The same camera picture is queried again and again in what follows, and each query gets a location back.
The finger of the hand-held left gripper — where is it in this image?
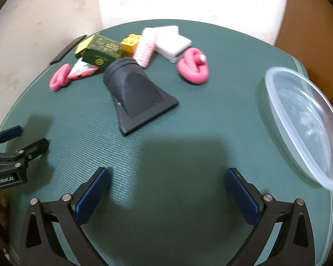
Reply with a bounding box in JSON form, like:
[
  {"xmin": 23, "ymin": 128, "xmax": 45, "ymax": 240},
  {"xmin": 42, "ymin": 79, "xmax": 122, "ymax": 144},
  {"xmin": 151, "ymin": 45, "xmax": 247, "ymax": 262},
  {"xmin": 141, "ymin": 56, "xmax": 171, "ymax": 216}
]
[
  {"xmin": 0, "ymin": 138, "xmax": 50, "ymax": 172},
  {"xmin": 0, "ymin": 125, "xmax": 23, "ymax": 152}
]

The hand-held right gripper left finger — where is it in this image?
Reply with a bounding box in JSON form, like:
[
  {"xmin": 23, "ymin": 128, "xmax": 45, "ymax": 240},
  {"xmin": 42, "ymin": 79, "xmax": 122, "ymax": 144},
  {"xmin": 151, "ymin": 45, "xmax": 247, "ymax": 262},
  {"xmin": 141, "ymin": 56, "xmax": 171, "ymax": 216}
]
[{"xmin": 19, "ymin": 167, "xmax": 111, "ymax": 266}]

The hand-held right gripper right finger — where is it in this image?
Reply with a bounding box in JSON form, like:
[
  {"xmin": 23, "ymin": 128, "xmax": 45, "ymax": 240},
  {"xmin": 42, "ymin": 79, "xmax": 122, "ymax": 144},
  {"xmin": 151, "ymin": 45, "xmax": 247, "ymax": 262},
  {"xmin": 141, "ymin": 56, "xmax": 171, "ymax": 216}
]
[{"xmin": 224, "ymin": 168, "xmax": 315, "ymax": 266}]

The small pink foam curler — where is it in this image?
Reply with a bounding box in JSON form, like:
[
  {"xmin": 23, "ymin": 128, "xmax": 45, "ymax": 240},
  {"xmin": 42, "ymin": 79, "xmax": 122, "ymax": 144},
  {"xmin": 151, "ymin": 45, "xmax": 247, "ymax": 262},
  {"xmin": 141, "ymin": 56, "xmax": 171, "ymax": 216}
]
[{"xmin": 49, "ymin": 64, "xmax": 73, "ymax": 92}]

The red and white packet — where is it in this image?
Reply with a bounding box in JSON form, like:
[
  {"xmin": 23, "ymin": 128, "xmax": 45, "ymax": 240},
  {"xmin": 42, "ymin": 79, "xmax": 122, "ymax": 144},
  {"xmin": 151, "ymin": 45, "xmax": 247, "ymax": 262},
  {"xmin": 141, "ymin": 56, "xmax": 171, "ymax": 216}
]
[{"xmin": 67, "ymin": 60, "xmax": 100, "ymax": 80}]

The clear plastic bowl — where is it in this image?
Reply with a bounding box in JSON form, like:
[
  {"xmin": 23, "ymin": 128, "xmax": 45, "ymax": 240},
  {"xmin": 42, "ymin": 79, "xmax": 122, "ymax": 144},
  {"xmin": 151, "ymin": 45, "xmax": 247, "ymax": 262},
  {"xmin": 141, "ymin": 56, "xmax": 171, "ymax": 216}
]
[{"xmin": 264, "ymin": 66, "xmax": 333, "ymax": 191}]

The black hair dryer nozzle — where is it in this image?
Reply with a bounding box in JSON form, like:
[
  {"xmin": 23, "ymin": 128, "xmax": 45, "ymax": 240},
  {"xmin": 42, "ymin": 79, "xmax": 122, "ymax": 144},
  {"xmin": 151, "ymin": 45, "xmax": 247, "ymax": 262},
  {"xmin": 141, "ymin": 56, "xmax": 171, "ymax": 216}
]
[{"xmin": 103, "ymin": 57, "xmax": 179, "ymax": 137}]

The green box with gold dots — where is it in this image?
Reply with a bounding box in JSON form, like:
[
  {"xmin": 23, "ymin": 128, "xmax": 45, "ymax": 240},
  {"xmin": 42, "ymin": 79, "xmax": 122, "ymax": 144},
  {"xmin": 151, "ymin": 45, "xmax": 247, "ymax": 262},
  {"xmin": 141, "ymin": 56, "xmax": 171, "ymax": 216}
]
[{"xmin": 74, "ymin": 33, "xmax": 124, "ymax": 59}]

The large pink foam curler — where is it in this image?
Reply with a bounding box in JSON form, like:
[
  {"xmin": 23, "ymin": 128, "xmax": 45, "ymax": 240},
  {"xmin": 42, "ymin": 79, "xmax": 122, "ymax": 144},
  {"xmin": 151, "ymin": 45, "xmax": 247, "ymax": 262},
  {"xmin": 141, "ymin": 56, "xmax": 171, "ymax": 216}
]
[{"xmin": 176, "ymin": 47, "xmax": 210, "ymax": 84}]

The yellow toy brick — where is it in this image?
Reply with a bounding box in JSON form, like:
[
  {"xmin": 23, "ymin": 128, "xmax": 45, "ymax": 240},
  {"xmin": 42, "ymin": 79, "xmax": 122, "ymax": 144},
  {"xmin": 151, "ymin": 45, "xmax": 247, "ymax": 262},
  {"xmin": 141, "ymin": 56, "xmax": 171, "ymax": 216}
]
[{"xmin": 120, "ymin": 33, "xmax": 143, "ymax": 56}]

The white plastic box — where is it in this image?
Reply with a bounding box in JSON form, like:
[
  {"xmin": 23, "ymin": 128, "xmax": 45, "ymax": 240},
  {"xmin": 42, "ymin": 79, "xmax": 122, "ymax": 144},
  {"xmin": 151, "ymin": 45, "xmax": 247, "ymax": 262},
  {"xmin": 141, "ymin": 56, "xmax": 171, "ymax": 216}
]
[{"xmin": 155, "ymin": 32, "xmax": 192, "ymax": 64}]

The black flat bar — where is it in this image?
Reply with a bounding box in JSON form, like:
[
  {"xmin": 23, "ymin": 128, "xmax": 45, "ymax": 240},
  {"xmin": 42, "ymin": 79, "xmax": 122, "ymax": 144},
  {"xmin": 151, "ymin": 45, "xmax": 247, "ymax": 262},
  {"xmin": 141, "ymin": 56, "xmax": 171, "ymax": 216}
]
[{"xmin": 49, "ymin": 35, "xmax": 87, "ymax": 65}]

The brown wooden door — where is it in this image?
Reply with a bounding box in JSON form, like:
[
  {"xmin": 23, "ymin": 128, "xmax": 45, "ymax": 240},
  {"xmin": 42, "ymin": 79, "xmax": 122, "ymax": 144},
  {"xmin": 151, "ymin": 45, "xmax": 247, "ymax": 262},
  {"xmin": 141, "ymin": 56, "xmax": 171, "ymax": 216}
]
[{"xmin": 275, "ymin": 0, "xmax": 333, "ymax": 103}]

